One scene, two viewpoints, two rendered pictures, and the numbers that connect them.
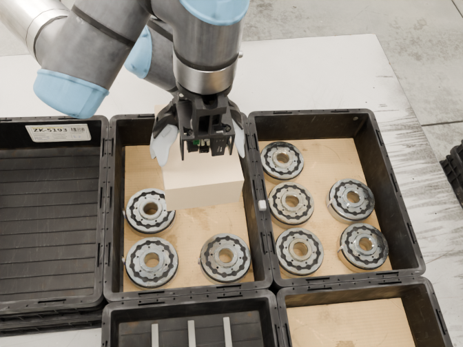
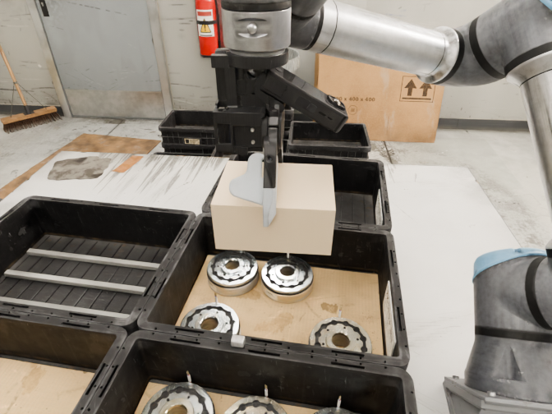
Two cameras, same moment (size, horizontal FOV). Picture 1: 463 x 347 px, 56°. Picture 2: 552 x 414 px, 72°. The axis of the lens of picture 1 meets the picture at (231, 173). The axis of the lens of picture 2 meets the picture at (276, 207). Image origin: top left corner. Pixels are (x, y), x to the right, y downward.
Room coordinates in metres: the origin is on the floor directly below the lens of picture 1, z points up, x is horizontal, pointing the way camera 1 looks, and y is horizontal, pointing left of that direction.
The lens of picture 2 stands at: (0.58, -0.35, 1.40)
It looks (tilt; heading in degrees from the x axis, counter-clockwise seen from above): 35 degrees down; 115
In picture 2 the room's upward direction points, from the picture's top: straight up
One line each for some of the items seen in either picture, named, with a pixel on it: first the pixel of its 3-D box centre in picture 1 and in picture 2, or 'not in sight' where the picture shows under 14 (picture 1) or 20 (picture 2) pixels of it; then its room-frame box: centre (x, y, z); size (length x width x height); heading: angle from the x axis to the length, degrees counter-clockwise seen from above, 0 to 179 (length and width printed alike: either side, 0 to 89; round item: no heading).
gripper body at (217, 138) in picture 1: (203, 109); (252, 101); (0.36, 0.05, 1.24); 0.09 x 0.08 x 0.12; 21
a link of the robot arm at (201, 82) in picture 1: (208, 61); (256, 30); (0.37, 0.05, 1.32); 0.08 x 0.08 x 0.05
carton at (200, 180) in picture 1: (196, 153); (276, 204); (0.38, 0.06, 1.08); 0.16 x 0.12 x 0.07; 21
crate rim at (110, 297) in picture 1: (184, 195); (281, 277); (0.38, 0.08, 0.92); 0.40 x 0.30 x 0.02; 16
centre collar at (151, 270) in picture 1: (151, 260); (232, 265); (0.26, 0.12, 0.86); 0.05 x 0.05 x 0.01
